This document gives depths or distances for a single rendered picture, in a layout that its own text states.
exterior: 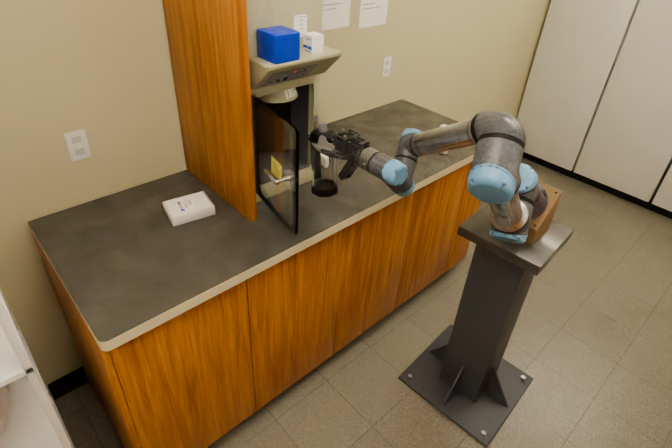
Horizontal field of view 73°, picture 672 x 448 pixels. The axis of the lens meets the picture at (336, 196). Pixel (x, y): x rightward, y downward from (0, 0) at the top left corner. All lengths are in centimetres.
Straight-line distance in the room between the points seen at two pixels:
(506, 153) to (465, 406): 149
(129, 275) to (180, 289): 18
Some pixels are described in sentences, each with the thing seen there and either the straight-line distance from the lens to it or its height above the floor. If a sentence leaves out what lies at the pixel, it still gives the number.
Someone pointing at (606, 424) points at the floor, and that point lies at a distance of 266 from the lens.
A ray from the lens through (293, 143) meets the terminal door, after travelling 138.
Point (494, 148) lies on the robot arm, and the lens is 120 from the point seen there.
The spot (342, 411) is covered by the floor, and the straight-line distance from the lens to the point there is 231.
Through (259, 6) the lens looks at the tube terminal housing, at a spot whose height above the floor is 166.
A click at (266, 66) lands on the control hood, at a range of 149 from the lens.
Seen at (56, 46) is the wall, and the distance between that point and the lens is 180.
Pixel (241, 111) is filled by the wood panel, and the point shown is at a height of 137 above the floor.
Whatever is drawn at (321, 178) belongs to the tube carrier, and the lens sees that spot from 165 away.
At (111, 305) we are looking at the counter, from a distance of 151.
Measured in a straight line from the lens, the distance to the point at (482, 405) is 245.
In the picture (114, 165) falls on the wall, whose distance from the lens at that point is 199.
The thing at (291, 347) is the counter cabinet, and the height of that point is 36.
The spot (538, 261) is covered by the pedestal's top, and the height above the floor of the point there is 94.
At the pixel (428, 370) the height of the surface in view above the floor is 1.
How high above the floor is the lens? 196
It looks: 33 degrees down
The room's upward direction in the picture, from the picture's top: 4 degrees clockwise
